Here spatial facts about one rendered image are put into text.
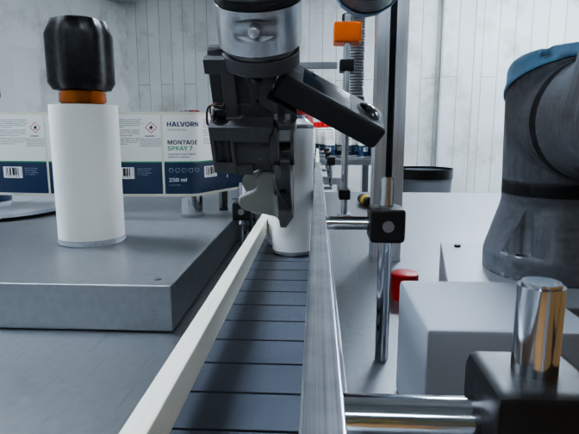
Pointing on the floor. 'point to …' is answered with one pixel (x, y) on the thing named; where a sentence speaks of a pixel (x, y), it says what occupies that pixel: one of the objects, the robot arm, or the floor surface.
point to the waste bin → (427, 179)
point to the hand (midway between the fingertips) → (289, 217)
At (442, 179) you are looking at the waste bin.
